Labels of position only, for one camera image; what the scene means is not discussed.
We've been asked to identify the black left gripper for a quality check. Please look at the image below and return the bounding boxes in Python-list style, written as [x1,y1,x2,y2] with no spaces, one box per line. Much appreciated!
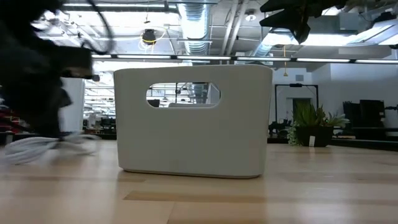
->
[0,40,95,138]

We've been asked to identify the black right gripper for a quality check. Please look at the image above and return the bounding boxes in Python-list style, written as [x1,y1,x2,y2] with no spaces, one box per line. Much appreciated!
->
[259,0,349,45]

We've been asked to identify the white USB-C cable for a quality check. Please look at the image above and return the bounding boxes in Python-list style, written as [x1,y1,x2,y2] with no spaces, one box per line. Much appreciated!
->
[0,131,101,166]

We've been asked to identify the white pillar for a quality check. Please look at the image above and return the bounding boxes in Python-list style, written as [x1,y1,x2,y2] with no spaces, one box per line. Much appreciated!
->
[60,77,86,134]

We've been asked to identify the long ceiling light bar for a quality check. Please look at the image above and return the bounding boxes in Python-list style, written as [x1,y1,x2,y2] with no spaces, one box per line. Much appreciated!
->
[91,54,398,65]

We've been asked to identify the small potted green plant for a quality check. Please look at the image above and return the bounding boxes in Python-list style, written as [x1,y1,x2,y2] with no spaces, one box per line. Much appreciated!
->
[285,100,351,148]

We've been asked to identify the black equipment rack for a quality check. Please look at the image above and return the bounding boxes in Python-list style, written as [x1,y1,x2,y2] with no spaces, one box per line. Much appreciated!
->
[342,99,387,129]

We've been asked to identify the white plastic bin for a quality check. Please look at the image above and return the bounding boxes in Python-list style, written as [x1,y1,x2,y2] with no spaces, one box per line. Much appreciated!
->
[113,63,274,180]

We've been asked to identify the slanted silver ventilation duct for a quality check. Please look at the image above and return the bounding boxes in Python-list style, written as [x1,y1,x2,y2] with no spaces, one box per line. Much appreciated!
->
[251,27,295,57]

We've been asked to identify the black door frame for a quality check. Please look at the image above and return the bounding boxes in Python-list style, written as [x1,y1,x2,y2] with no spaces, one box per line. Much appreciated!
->
[274,83,320,126]

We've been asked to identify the silver ribbed ventilation duct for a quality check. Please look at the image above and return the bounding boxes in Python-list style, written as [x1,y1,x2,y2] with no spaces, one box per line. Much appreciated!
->
[176,2,213,56]

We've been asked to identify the hanging black cable reel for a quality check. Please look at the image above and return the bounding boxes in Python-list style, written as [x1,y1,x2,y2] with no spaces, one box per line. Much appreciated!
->
[137,26,168,47]

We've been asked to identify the black metal table frame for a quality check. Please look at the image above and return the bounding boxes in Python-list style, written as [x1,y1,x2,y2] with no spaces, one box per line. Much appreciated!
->
[0,131,398,152]

